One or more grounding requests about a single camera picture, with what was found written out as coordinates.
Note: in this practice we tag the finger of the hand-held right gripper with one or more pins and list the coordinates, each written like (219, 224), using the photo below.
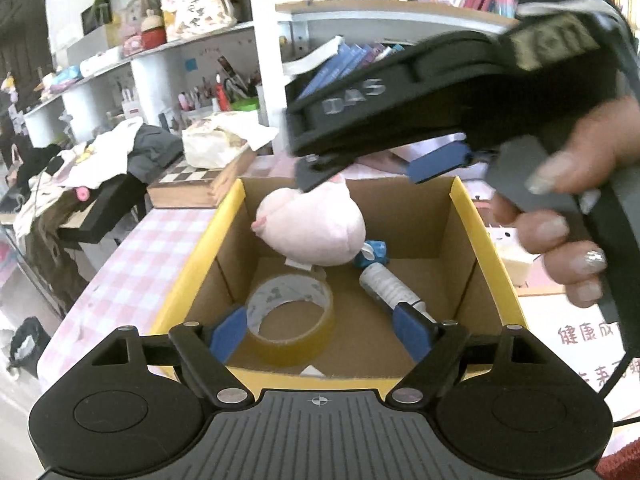
(315, 175)
(435, 165)

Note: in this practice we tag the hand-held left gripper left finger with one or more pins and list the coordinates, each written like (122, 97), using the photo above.
(227, 335)

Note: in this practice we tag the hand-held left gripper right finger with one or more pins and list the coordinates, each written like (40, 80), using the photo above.
(410, 330)

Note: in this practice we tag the white plastic bottle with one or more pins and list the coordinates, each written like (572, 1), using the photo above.
(385, 285)

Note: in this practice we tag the pink plush toy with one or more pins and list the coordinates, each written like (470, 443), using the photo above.
(310, 230)

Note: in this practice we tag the clear tape roll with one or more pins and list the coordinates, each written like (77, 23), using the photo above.
(300, 345)

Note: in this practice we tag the yellow-rimmed cardboard box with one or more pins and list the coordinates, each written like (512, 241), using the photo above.
(450, 240)

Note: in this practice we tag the small blue white toy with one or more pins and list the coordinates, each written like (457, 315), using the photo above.
(372, 252)

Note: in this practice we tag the green-lidded container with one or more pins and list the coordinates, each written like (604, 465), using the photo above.
(244, 105)

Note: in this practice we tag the person's right hand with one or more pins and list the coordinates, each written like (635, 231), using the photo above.
(585, 270)

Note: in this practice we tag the row of blue-spined books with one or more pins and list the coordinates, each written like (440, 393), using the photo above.
(350, 60)

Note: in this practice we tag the small white cube toy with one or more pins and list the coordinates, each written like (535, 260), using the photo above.
(515, 257)

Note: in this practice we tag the bunch of pens in holder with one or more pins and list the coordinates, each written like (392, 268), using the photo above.
(225, 85)

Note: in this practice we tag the wooden chess board box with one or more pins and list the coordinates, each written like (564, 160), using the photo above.
(185, 185)

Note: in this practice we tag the white bookshelf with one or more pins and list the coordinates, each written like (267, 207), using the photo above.
(267, 35)

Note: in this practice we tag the white sheet with red characters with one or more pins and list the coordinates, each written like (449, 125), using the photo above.
(565, 345)

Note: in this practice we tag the dark grey garment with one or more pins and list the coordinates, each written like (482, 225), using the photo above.
(155, 155)

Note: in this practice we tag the black flat board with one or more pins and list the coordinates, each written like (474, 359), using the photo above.
(105, 210)

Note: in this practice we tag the white cubby shelf unit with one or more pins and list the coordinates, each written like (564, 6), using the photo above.
(150, 80)

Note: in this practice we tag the black bag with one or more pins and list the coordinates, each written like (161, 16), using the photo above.
(29, 347)

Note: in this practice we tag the pink hair roller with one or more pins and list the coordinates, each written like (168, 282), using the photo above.
(82, 193)

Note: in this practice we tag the white shirt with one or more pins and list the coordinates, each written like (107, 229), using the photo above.
(105, 155)

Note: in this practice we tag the red round jar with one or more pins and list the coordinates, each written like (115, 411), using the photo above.
(154, 32)

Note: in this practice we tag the person's red knit clothing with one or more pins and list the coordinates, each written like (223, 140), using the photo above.
(622, 460)

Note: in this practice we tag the green leafy plant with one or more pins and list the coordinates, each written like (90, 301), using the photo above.
(101, 2)

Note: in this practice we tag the small hanging doll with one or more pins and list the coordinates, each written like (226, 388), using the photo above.
(8, 89)

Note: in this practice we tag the dark wooden door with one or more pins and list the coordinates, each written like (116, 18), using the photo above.
(22, 10)

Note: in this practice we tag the black picture frame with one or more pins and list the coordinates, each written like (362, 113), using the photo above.
(96, 19)

